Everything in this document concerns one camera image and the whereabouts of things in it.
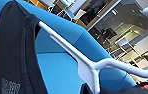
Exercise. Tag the blue sofa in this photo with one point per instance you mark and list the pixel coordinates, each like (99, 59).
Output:
(56, 66)

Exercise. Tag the white square table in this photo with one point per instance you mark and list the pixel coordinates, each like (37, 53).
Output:
(65, 3)

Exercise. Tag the dark wooden doorway frame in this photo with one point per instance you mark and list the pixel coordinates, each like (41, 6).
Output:
(96, 13)

